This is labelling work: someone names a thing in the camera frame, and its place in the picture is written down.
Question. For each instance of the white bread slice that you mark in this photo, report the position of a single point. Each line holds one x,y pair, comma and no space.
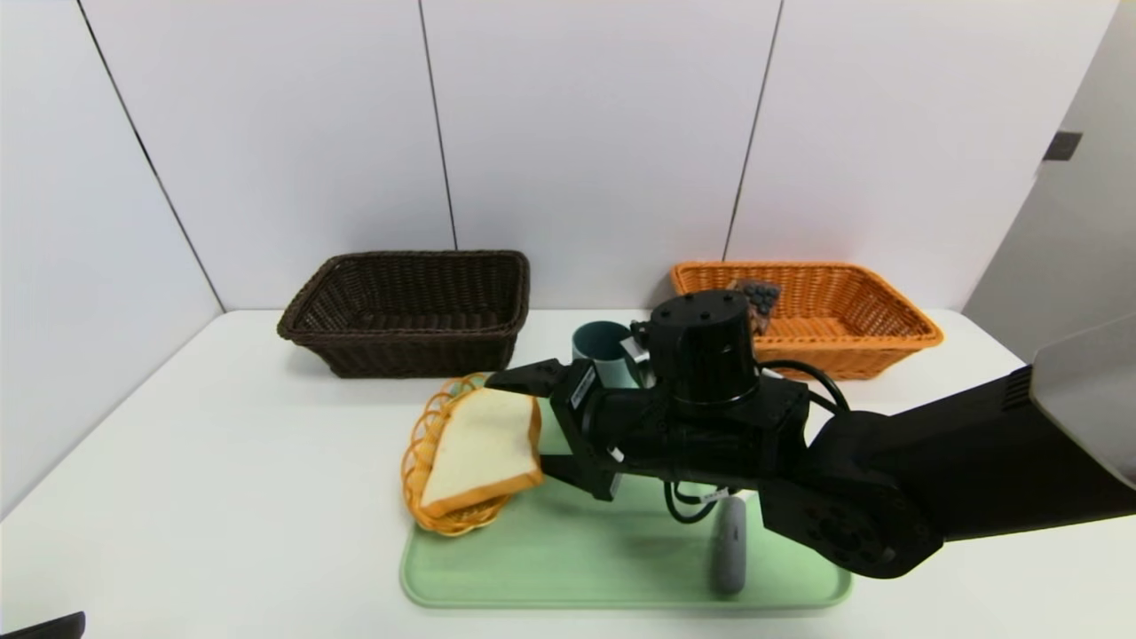
484,453

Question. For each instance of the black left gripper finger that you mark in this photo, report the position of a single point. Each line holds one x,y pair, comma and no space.
53,630

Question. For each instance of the orange wicker basket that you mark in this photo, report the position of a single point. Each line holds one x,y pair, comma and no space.
870,355

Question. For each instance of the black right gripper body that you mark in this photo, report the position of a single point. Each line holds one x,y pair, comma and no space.
579,401

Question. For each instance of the dark brown wicker basket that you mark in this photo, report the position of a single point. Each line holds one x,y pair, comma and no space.
355,355

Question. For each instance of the small yellow wicker basket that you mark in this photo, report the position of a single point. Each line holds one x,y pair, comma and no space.
461,521

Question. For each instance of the chocolate blueberry cake slice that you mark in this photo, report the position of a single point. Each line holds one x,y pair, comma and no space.
765,297

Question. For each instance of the green plastic tray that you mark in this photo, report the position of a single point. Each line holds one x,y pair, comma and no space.
550,550

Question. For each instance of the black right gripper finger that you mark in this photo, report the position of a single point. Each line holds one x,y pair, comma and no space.
532,377
560,467

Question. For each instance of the teal plastic cup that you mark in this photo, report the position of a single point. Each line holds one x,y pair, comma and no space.
599,342

